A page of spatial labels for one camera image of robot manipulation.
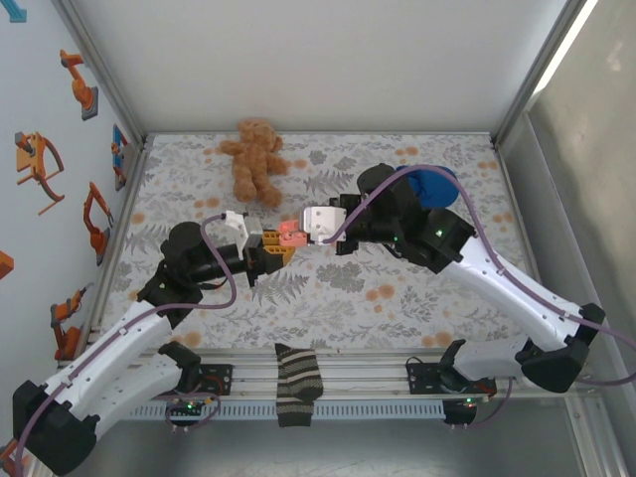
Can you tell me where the pink earbud charging case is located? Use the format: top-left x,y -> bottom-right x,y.
278,220 -> 308,249

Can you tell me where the white perforated cable duct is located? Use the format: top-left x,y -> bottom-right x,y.
123,400 -> 446,419

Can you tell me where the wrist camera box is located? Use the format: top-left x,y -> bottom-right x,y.
299,206 -> 349,245
224,211 -> 264,260

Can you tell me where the blue fabric cap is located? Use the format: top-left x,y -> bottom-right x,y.
397,165 -> 461,209

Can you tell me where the orange gripper claw sticker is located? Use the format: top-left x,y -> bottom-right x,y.
13,131 -> 66,216

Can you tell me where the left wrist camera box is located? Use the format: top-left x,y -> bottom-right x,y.
224,211 -> 264,260

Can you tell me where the floral patterned table mat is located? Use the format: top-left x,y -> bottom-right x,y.
96,132 -> 554,352

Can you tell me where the blue orange wall sticker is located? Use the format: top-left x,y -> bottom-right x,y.
111,123 -> 129,193

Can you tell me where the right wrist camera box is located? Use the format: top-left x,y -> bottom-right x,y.
299,206 -> 349,245

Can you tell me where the black beige striped sock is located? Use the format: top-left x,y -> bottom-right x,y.
274,342 -> 325,428

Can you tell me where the aluminium frame post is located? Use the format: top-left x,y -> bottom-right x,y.
53,0 -> 148,148
490,0 -> 598,149

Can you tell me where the aluminium rail base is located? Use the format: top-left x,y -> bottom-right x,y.
47,347 -> 597,401

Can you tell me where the brown teddy bear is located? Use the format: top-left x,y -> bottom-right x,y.
220,117 -> 290,208

